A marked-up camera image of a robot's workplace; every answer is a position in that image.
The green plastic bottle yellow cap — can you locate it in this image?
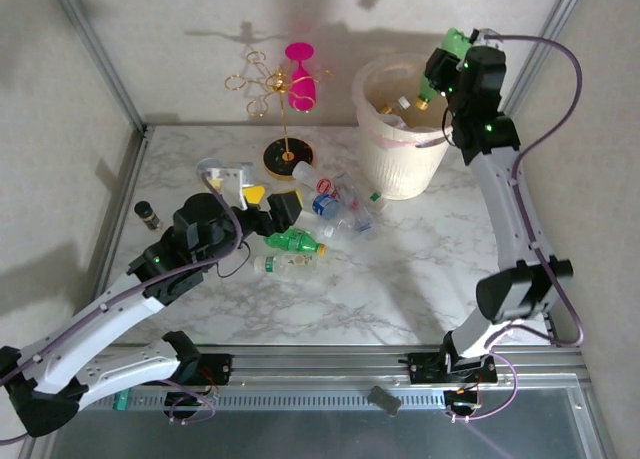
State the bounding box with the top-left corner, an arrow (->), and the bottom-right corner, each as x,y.
263,226 -> 329,257
413,26 -> 474,112

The crushed clear bottle blue label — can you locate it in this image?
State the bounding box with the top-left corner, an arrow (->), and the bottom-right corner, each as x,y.
310,192 -> 359,233

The clear bottle round red label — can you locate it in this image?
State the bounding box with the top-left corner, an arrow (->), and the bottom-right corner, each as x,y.
292,159 -> 341,198

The long clear unlabelled bottle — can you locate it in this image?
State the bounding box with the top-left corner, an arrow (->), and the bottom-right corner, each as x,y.
299,213 -> 336,238

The clear bottle leaf print label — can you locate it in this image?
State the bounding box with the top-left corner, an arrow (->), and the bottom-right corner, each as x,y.
253,252 -> 326,280

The clear bottle purple red label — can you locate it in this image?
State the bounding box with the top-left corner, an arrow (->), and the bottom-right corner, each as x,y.
332,171 -> 375,239

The pink translucent bin liner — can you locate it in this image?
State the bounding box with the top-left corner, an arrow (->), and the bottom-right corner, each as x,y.
352,52 -> 454,150

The cream plastic waste bin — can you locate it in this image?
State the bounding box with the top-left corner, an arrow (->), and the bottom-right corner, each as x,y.
352,52 -> 459,202

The small brown black-capped bottle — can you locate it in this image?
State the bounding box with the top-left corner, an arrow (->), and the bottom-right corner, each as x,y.
133,200 -> 162,233

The pink plastic wine glass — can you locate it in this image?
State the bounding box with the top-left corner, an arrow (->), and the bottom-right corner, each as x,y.
284,41 -> 318,113

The small black controller board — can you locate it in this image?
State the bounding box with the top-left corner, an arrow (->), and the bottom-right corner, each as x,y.
443,388 -> 484,413
163,391 -> 212,414

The small black plastic block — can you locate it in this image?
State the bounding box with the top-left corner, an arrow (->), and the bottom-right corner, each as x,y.
367,385 -> 404,416

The grey base panel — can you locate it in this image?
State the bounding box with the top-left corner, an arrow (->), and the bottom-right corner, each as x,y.
19,388 -> 619,459

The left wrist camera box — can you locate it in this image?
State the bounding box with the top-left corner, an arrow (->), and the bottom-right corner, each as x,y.
208,161 -> 257,211

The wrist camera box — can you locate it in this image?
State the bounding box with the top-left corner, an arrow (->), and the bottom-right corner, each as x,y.
468,27 -> 502,49
208,161 -> 257,211

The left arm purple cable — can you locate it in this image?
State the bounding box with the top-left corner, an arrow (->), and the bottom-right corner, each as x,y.
0,173 -> 246,443

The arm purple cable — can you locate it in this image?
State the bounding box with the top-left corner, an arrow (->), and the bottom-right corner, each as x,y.
0,173 -> 246,443
447,33 -> 586,425

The gold wire glass rack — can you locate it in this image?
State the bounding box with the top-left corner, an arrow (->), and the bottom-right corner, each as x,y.
223,50 -> 335,182

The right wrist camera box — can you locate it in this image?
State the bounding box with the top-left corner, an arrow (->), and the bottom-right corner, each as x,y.
468,27 -> 502,49

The aluminium side rail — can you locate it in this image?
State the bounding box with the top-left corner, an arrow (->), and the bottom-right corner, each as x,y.
59,126 -> 154,353

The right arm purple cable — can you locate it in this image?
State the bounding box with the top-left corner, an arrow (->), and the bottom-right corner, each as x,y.
447,33 -> 586,425

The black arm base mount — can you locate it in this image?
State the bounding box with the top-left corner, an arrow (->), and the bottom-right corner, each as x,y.
189,352 -> 234,386
399,351 -> 500,385

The aluminium mounting rail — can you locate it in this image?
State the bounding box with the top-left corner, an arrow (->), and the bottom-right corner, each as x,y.
47,346 -> 589,393

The grey slotted cable duct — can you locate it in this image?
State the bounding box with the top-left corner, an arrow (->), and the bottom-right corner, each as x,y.
89,391 -> 449,411

